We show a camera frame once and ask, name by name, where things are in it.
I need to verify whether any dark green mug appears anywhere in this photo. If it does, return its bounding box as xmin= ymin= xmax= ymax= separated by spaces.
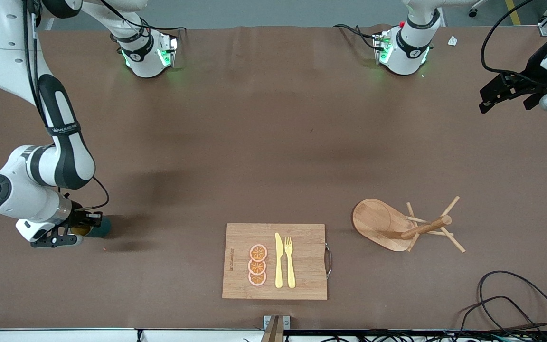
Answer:
xmin=70 ymin=215 xmax=112 ymax=239

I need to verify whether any chair leg with caster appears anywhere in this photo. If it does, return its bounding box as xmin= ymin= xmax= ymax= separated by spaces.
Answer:
xmin=468 ymin=0 xmax=492 ymax=18

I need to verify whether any brown table cover sheet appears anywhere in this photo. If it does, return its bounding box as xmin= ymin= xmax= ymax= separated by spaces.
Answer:
xmin=0 ymin=25 xmax=547 ymax=331

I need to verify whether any wooden mug tree stand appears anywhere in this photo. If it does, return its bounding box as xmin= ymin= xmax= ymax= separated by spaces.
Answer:
xmin=352 ymin=196 xmax=466 ymax=253

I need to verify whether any yellow plastic knife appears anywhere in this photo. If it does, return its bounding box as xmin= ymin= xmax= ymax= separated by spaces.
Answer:
xmin=274 ymin=232 xmax=284 ymax=289

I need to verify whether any yellow plastic fork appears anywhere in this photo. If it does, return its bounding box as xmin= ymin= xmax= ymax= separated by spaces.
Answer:
xmin=284 ymin=236 xmax=297 ymax=289

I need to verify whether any bamboo cutting board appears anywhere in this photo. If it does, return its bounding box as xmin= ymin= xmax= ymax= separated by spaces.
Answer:
xmin=222 ymin=223 xmax=333 ymax=301

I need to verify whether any black left arm base cable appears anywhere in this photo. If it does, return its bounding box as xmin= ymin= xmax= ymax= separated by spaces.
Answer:
xmin=333 ymin=24 xmax=383 ymax=50

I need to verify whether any black arm base cable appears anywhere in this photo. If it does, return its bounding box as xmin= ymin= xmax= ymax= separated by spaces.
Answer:
xmin=138 ymin=18 xmax=187 ymax=36
xmin=333 ymin=24 xmax=383 ymax=50

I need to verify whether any black looping cable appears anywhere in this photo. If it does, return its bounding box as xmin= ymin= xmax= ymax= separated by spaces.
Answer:
xmin=459 ymin=271 xmax=547 ymax=342

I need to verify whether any black right arm base cable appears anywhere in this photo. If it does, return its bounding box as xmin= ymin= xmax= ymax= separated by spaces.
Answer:
xmin=138 ymin=18 xmax=187 ymax=36

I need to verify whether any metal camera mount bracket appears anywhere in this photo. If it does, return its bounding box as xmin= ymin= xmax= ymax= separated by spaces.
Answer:
xmin=260 ymin=315 xmax=291 ymax=342

